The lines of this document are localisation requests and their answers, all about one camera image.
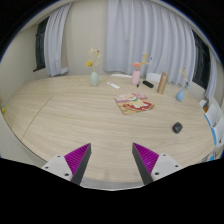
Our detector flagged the white remote control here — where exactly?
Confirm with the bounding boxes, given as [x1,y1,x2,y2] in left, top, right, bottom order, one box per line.
[107,82,120,90]

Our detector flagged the black remote control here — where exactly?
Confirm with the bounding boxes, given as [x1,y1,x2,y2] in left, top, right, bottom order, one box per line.
[142,80,154,88]

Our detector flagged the black computer mouse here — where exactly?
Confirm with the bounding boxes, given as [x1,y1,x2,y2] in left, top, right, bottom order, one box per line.
[172,122,183,134]

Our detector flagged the dark window left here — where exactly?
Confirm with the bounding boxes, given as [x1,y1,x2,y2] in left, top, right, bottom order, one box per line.
[34,18,48,71]

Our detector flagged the white curtain centre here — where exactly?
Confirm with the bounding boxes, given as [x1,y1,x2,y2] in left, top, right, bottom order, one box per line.
[104,0,196,84]

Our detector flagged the dark window right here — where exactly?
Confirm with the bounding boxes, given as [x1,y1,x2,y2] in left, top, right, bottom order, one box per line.
[193,33,210,89]

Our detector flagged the dark window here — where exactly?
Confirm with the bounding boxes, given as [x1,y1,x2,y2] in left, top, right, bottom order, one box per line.
[34,18,48,71]
[193,33,210,89]

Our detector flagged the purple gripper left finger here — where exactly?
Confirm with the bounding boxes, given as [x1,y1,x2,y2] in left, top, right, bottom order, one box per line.
[41,142,92,186]

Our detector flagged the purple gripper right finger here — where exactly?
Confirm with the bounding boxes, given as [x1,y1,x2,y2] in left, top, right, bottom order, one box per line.
[131,142,184,186]

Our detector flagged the white curtain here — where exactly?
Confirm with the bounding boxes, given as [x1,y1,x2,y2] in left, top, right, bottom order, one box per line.
[44,3,71,76]
[104,0,196,84]

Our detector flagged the colourful mouse pad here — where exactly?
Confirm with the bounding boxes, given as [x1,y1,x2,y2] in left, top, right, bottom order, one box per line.
[114,93,154,115]

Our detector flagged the blue vase with flowers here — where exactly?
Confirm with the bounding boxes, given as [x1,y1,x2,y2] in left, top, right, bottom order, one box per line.
[176,68,189,102]

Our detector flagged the white chair right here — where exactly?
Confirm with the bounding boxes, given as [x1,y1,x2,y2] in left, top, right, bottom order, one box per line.
[199,96,224,148]

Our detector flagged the tan cylindrical bottle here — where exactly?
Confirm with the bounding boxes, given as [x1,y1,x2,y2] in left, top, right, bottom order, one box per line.
[157,72,168,94]

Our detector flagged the white curtain left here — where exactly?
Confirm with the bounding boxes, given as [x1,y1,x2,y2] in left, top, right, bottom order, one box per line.
[44,3,71,76]

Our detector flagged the white chair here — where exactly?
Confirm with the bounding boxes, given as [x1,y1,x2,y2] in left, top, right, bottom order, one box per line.
[146,73,161,82]
[199,96,224,148]

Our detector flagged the white chair far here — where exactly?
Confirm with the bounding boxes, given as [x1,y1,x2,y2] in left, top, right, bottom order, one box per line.
[146,73,161,82]

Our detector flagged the green vase with flowers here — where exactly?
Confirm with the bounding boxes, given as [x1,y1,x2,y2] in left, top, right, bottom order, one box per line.
[85,48,101,87]

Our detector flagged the pink vase with flowers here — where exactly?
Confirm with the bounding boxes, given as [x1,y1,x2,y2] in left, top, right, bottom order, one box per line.
[132,52,152,86]

